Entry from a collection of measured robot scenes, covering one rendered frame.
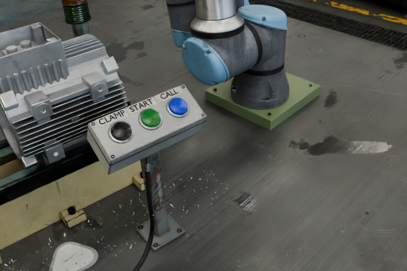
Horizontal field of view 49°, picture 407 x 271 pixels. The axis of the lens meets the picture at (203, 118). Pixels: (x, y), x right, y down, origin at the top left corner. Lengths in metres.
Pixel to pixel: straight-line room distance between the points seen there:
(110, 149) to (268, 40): 0.52
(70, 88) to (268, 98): 0.52
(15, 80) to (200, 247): 0.42
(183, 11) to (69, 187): 0.46
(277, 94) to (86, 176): 0.50
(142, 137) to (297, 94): 0.61
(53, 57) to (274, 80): 0.54
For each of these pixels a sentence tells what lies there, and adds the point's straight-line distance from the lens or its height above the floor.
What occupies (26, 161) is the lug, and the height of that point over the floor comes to 0.96.
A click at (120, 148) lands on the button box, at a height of 1.05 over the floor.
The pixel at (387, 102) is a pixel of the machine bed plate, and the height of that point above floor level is 0.80.
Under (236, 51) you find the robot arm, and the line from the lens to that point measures 0.97.
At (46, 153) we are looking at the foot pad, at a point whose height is 0.98.
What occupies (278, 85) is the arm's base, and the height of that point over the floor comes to 0.88.
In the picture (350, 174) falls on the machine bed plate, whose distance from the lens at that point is 1.00.
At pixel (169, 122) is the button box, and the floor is 1.06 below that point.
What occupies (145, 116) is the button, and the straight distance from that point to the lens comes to 0.67.
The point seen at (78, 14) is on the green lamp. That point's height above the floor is 1.05.
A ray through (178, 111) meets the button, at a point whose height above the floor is 1.07.
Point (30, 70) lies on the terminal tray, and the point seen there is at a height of 1.11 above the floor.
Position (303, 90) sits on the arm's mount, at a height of 0.83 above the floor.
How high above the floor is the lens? 1.45
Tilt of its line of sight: 35 degrees down
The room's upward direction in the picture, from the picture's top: 3 degrees counter-clockwise
